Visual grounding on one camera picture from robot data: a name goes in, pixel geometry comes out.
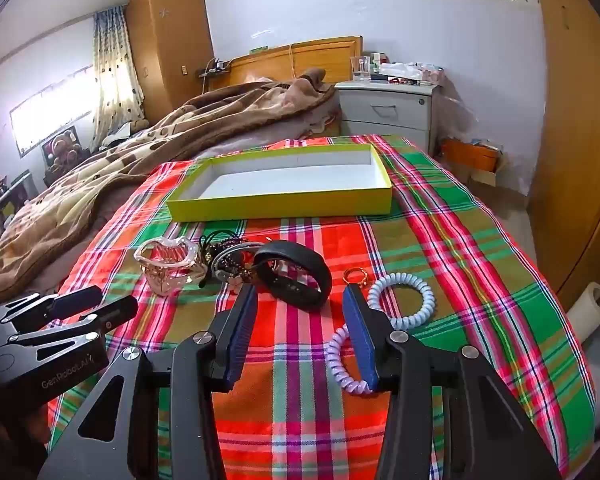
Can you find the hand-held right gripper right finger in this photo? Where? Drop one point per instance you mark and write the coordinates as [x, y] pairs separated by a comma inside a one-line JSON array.
[[360, 340]]

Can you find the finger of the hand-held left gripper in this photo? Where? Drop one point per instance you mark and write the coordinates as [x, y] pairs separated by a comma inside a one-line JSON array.
[[117, 312], [77, 299]]

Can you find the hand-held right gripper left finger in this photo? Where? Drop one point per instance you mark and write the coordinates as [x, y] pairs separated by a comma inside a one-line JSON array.
[[241, 332]]

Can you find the clear gold hair claw clip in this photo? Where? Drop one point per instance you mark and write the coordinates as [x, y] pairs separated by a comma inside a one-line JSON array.
[[167, 265]]

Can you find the black wristband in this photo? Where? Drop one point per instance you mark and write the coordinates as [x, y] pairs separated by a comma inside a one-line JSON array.
[[305, 296]]

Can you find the yellow cardboard box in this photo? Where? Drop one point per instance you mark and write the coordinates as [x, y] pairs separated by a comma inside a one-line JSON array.
[[290, 177]]

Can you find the red green plaid cloth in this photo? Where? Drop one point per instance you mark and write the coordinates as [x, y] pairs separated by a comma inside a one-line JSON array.
[[300, 420]]

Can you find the brown patterned blanket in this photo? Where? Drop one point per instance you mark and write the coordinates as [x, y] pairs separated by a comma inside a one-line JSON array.
[[130, 160]]

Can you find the orange cardboard box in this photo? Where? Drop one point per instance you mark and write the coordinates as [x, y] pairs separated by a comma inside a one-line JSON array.
[[470, 156]]

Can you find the spotted curtain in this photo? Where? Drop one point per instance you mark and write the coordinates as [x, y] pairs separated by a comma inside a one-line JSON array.
[[114, 75]]

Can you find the grey nightstand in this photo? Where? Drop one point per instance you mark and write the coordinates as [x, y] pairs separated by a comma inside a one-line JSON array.
[[385, 110]]

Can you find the white paper roll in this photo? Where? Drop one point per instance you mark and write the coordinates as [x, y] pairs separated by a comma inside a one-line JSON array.
[[590, 310]]

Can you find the small shelf with charger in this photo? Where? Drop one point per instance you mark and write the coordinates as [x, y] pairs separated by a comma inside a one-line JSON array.
[[215, 69]]

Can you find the clear drinking glass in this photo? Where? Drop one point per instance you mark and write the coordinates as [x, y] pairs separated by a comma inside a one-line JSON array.
[[360, 69]]

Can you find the orange wooden wardrobe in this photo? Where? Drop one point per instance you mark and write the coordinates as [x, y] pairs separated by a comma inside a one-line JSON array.
[[172, 45]]

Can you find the clutter on nightstand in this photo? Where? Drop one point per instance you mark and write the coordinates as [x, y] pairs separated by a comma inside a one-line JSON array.
[[410, 72]]

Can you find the wooden headboard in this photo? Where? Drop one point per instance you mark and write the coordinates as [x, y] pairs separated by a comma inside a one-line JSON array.
[[310, 57]]

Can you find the large wooden wardrobe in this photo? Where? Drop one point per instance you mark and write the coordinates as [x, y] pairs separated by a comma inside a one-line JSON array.
[[575, 135]]

